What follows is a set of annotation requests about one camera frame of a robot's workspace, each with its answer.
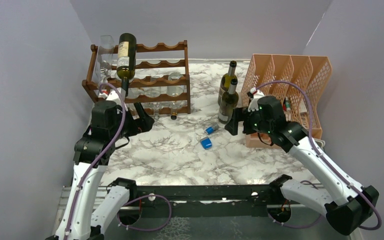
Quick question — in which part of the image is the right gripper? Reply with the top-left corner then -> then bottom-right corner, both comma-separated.
225,105 -> 273,135

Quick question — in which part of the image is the green wine bottle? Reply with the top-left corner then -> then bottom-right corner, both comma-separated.
217,60 -> 237,105
218,78 -> 239,124
116,32 -> 137,97

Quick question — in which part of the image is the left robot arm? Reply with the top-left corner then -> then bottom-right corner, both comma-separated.
49,100 -> 155,240

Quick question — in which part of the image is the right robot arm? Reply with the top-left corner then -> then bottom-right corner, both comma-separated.
224,96 -> 382,236

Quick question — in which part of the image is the clear bottle lower middle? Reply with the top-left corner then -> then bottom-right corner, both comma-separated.
150,76 -> 162,121

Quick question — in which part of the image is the clear bottle lower right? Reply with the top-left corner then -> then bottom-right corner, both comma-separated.
166,72 -> 184,120

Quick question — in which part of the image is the clear glass bottle top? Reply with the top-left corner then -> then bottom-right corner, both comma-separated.
95,35 -> 115,85

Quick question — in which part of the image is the wooden wine rack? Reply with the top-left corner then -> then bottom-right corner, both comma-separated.
81,40 -> 192,117

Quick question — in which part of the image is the blue grey stamp cylinder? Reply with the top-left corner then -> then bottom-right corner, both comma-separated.
204,122 -> 220,135

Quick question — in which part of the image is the blue grey stamp cap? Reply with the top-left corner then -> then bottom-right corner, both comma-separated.
199,136 -> 213,150

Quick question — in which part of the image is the peach plastic file organizer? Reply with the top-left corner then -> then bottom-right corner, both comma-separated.
240,54 -> 332,140

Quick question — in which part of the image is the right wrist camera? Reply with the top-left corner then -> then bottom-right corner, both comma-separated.
247,87 -> 265,112

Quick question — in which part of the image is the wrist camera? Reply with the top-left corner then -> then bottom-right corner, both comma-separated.
247,87 -> 265,112
98,88 -> 126,106

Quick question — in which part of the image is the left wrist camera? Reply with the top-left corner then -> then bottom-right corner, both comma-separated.
98,88 -> 126,106

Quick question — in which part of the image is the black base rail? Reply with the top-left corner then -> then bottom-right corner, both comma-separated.
118,184 -> 286,219

